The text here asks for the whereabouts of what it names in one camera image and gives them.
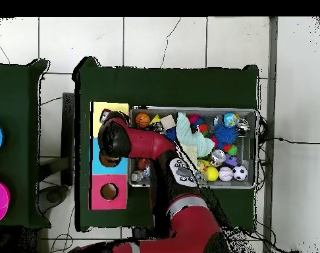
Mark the mint green muslin cloth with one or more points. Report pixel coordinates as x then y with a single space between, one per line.
194 137

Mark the cream muslin cloth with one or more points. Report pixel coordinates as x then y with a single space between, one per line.
191 152

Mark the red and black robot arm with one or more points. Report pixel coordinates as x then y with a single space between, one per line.
149 143

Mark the wooden box with three holes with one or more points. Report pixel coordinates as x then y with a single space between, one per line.
115 203

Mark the orange toy basketball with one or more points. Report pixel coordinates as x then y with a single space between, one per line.
142 120

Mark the dark green tablecloth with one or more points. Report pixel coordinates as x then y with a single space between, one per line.
162 87
15 92

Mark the blue spiky rubber ball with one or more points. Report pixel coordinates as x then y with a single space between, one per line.
225 133

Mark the plain yellow ball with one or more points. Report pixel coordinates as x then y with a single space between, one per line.
212 174

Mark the globe print ball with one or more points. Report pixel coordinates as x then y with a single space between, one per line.
231 120

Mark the white toy baseball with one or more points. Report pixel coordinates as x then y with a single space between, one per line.
225 174

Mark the black and white soccer ball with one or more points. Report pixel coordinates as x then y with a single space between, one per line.
240 173

